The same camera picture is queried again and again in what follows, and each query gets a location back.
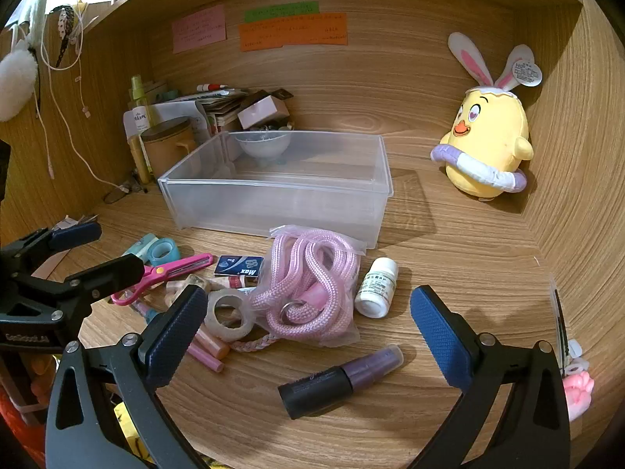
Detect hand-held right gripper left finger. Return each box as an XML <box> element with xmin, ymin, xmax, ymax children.
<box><xmin>45</xmin><ymin>284</ymin><xmax>208</xmax><ymax>469</ymax></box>

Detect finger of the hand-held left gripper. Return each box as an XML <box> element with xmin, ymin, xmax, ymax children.
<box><xmin>0</xmin><ymin>221</ymin><xmax>103</xmax><ymax>277</ymax></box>
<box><xmin>29</xmin><ymin>253</ymin><xmax>146</xmax><ymax>310</ymax></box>

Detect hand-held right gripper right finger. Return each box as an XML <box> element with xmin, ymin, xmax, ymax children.
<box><xmin>409</xmin><ymin>284</ymin><xmax>571</xmax><ymax>469</ymax></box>

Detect peach pink tube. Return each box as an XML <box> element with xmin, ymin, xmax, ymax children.
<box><xmin>195</xmin><ymin>327</ymin><xmax>230</xmax><ymax>360</ymax></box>

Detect pink scissors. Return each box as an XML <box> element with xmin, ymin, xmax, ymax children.
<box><xmin>110</xmin><ymin>253</ymin><xmax>214</xmax><ymax>306</ymax></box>

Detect white pill bottle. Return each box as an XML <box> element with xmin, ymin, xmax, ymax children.
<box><xmin>354</xmin><ymin>257</ymin><xmax>399</xmax><ymax>317</ymax></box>

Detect purple black spray bottle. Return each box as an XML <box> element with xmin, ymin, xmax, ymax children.
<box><xmin>278</xmin><ymin>345</ymin><xmax>404</xmax><ymax>420</ymax></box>

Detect pink rope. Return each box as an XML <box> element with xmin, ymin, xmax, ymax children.
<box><xmin>249</xmin><ymin>225</ymin><xmax>367</xmax><ymax>350</ymax></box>

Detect clear plastic storage bin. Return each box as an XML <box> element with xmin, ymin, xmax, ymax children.
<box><xmin>157</xmin><ymin>130</ymin><xmax>394</xmax><ymax>250</ymax></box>

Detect blue white packet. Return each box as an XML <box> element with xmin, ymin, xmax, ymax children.
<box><xmin>51</xmin><ymin>214</ymin><xmax>98</xmax><ymax>231</ymax></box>

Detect long pink tube teal band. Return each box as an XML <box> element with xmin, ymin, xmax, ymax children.
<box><xmin>131</xmin><ymin>299</ymin><xmax>225</xmax><ymax>373</ymax></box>

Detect clear tape roll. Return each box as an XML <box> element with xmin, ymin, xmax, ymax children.
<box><xmin>206</xmin><ymin>288</ymin><xmax>255</xmax><ymax>342</ymax></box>

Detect teal tape roll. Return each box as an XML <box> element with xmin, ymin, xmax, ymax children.
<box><xmin>148</xmin><ymin>237</ymin><xmax>181</xmax><ymax>267</ymax></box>

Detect beige hair clip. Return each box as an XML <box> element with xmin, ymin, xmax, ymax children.
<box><xmin>166</xmin><ymin>275</ymin><xmax>218</xmax><ymax>304</ymax></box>

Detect small blue box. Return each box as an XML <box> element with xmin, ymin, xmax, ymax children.
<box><xmin>215</xmin><ymin>255</ymin><xmax>265</xmax><ymax>277</ymax></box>

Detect yellow cloth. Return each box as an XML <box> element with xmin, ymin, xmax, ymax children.
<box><xmin>112</xmin><ymin>403</ymin><xmax>147</xmax><ymax>460</ymax></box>

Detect orange cloth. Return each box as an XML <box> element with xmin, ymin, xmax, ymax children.
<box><xmin>0</xmin><ymin>352</ymin><xmax>50</xmax><ymax>469</ymax></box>

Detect brown lidded pot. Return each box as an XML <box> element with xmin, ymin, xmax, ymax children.
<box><xmin>140</xmin><ymin>117</ymin><xmax>196</xmax><ymax>179</ymax></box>

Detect white labelled bottle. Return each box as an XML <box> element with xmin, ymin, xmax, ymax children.
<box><xmin>122</xmin><ymin>107</ymin><xmax>153</xmax><ymax>140</ymax></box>

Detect white plastic clip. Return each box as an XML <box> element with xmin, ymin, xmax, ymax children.
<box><xmin>561</xmin><ymin>339</ymin><xmax>589</xmax><ymax>377</ymax></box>

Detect pink plush toy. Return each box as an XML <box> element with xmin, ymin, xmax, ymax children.
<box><xmin>561</xmin><ymin>370</ymin><xmax>594</xmax><ymax>421</ymax></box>

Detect green spray bottle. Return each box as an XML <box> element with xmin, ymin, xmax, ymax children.
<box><xmin>128</xmin><ymin>75</ymin><xmax>148</xmax><ymax>111</ymax></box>

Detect white fluffy toy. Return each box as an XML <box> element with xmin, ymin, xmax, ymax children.
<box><xmin>0</xmin><ymin>39</ymin><xmax>39</xmax><ymax>123</ymax></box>

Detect white curved paper sheet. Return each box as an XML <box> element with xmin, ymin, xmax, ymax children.
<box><xmin>151</xmin><ymin>100</ymin><xmax>211</xmax><ymax>147</ymax></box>

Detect white bowl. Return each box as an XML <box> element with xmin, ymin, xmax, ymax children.
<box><xmin>235</xmin><ymin>129</ymin><xmax>293</xmax><ymax>159</ymax></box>

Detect stack of books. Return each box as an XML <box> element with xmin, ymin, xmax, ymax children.
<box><xmin>156</xmin><ymin>87</ymin><xmax>294</xmax><ymax>132</ymax></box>

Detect yellow chick plush toy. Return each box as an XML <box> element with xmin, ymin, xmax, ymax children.
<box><xmin>430</xmin><ymin>32</ymin><xmax>544</xmax><ymax>202</ymax></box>

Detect polka dot headband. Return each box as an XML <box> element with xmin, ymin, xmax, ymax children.
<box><xmin>54</xmin><ymin>4</ymin><xmax>76</xmax><ymax>69</ymax></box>

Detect small pink box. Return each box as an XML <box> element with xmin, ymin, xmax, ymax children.
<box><xmin>237</xmin><ymin>94</ymin><xmax>291</xmax><ymax>130</ymax></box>

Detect pink sticky note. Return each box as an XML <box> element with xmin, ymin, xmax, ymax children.
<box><xmin>172</xmin><ymin>5</ymin><xmax>228</xmax><ymax>54</ymax></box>

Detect orange sticky note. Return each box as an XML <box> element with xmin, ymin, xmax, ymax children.
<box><xmin>238</xmin><ymin>12</ymin><xmax>348</xmax><ymax>52</ymax></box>

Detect green sticky note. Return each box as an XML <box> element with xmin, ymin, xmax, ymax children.
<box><xmin>244</xmin><ymin>1</ymin><xmax>320</xmax><ymax>23</ymax></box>

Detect pink braided cord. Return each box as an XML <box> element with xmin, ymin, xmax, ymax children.
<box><xmin>229</xmin><ymin>335</ymin><xmax>279</xmax><ymax>354</ymax></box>

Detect white charging cable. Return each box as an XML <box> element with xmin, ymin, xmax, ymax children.
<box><xmin>41</xmin><ymin>0</ymin><xmax>125</xmax><ymax>191</ymax></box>

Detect thin white cable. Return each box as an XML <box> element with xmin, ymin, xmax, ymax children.
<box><xmin>72</xmin><ymin>0</ymin><xmax>93</xmax><ymax>119</ymax></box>

